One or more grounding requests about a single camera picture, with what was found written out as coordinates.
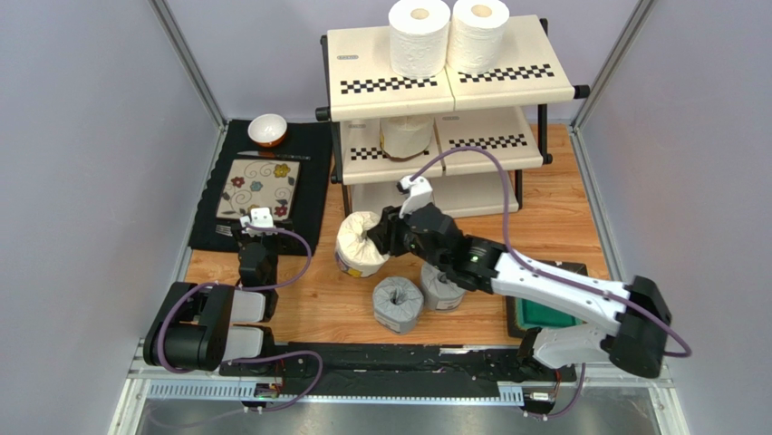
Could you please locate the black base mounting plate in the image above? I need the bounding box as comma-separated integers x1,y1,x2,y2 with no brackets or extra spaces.
219,343,577,398

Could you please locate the beige roll front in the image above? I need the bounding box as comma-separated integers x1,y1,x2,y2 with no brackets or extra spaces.
380,115,434,160

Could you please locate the grey roll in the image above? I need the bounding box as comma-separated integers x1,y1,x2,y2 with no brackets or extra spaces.
372,276,424,334
420,263,466,312

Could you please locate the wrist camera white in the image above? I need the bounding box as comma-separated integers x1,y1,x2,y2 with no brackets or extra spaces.
398,175,433,218
239,208,275,235

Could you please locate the beige roll back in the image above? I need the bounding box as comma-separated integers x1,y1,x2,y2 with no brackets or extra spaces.
334,211,390,277

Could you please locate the white paper roll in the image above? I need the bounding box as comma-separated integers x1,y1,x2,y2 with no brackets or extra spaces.
447,0,510,74
388,0,451,79

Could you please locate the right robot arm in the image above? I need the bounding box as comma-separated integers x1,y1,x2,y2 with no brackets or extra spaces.
366,204,672,379

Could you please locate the floral square plate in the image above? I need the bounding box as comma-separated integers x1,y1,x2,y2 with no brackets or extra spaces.
216,159,301,221

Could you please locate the white and orange bowl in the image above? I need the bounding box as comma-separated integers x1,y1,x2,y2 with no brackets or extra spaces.
247,113,288,148

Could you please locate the black cloth placemat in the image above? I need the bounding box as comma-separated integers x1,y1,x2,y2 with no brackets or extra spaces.
188,120,333,253

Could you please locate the cream checkered three-tier shelf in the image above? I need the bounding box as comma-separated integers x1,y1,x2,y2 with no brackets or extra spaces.
316,15,591,217

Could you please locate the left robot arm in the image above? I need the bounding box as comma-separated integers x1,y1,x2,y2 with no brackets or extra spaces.
142,217,311,373

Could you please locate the green square dish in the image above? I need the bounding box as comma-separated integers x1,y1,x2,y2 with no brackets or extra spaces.
505,296,584,338

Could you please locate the beige roll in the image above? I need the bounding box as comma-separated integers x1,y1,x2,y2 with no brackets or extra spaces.
334,211,390,277
380,115,434,160

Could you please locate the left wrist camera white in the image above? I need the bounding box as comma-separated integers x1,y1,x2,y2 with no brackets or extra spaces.
239,208,275,235

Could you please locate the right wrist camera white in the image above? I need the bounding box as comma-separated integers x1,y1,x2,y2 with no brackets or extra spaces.
398,175,433,218

